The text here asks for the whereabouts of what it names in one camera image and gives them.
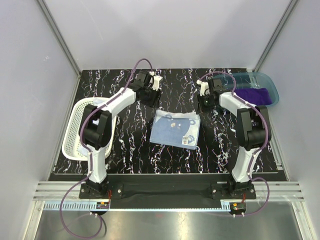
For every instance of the right connector box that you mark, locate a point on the right connector box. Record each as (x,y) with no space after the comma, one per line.
(238,206)

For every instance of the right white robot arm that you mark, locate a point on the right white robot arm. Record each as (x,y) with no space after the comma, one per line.
(252,130)

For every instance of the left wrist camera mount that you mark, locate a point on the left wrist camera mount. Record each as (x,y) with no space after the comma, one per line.
(155,80)

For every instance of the purple towel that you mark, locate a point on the purple towel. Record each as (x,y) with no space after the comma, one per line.
(256,96)

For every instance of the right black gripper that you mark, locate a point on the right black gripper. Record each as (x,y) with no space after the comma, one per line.
(201,108)

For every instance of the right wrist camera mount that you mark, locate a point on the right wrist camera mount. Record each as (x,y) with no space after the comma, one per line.
(204,87)

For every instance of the pale lavender towel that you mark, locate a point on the pale lavender towel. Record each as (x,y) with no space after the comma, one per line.
(98,129)

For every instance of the white plastic basket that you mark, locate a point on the white plastic basket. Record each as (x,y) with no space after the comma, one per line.
(71,146)

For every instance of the connector box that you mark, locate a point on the connector box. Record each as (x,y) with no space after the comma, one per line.
(103,205)
(238,206)

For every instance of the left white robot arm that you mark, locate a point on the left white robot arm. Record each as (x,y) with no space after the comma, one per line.
(97,173)

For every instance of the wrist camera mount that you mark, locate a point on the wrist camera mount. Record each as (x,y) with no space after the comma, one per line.
(204,87)
(155,80)

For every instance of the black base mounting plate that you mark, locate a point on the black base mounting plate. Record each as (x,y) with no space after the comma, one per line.
(164,203)

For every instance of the light blue towel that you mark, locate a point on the light blue towel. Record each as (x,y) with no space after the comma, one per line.
(176,129)

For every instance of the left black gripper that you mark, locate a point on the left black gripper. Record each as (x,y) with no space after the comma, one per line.
(154,102)

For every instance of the teal transparent plastic tray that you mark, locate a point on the teal transparent plastic tray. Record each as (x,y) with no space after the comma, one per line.
(257,80)

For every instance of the left connector box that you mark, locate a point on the left connector box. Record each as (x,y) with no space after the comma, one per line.
(103,205)

